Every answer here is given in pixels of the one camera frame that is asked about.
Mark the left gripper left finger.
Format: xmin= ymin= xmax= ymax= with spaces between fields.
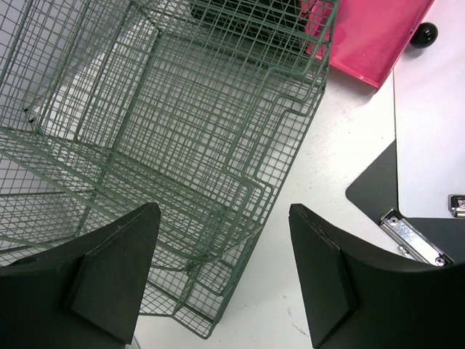
xmin=1 ymin=203 xmax=161 ymax=348

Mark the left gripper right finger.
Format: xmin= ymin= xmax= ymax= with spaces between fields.
xmin=288 ymin=204 xmax=464 ymax=348

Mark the black clipboard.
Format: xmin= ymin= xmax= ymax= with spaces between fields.
xmin=346 ymin=142 xmax=464 ymax=264

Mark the white clipboard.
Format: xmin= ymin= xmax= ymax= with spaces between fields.
xmin=394 ymin=1 xmax=464 ymax=219

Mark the pink drawer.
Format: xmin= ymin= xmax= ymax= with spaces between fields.
xmin=304 ymin=0 xmax=439 ymax=90

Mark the black drawer cabinet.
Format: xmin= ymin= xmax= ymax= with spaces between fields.
xmin=190 ymin=1 xmax=304 ymax=54

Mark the green wire mesh organizer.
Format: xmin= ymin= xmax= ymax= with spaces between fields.
xmin=1 ymin=1 xmax=332 ymax=339

